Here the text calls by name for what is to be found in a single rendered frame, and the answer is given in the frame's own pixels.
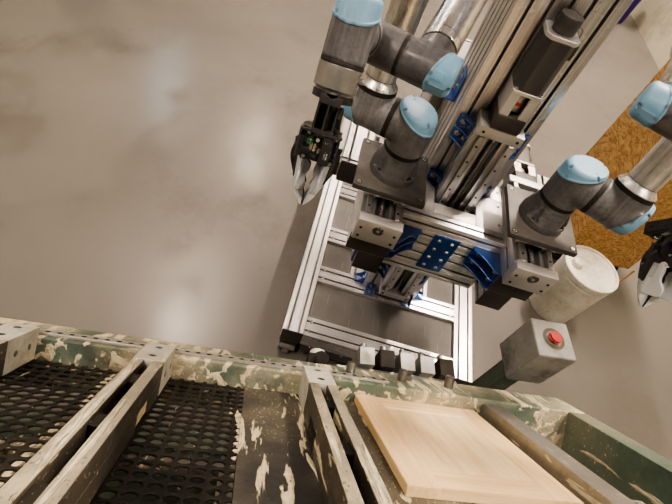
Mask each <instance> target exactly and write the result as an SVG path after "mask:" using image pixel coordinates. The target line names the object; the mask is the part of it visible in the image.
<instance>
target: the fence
mask: <svg viewBox="0 0 672 504"><path fill-rule="evenodd" d="M481 417H482V418H483V419H484V420H485V421H487V422H488V423H489V424H490V425H491V426H493V427H494V428H495V429H496V430H497V431H499V432H500V433H501V434H502V435H503V436H505V437H506V438H507V439H508V440H509V441H510V442H512V443H513V444H514V445H515V446H516V447H518V448H519V449H520V450H521V451H522V452H524V453H525V454H526V455H527V456H528V457H530V458H531V459H532V460H533V461H534V462H535V463H537V464H538V465H539V466H540V467H541V468H543V469H544V470H545V471H546V472H547V473H549V474H550V475H551V476H552V477H553V478H555V479H556V480H557V481H558V482H559V483H560V484H562V485H563V486H564V487H565V488H566V489H568V490H569V491H570V492H571V493H572V494H574V495H575V496H576V497H577V498H578V499H580V500H581V501H582V502H583V503H584V504H636V503H635V502H633V501H632V500H631V499H629V498H628V497H626V496H625V495H624V494H622V493H621V492H620V491H618V490H617V489H615V488H614V487H613V486H611V485H610V484H608V483H607V482H606V481H604V480H603V479H602V478H600V477H599V476H597V475H596V474H595V473H593V472H592V471H590V470H589V469H588V468H586V467H585V466H584V465H582V464H581V463H579V462H578V461H577V460H575V459H574V458H573V457H571V456H570V455H568V454H567V453H566V452H564V451H563V450H561V449H560V448H559V447H557V446H556V445H555V444H553V443H552V442H550V441H549V440H548V439H546V438H545V437H544V436H542V435H541V434H539V433H538V432H537V431H535V430H534V429H532V428H531V427H530V426H528V425H527V424H526V423H524V422H523V421H521V420H520V419H519V418H517V417H516V416H515V415H513V414H512V413H510V412H509V411H508V410H506V409H505V408H503V407H502V406H499V405H491V404H484V405H483V410H482V415H481Z"/></svg>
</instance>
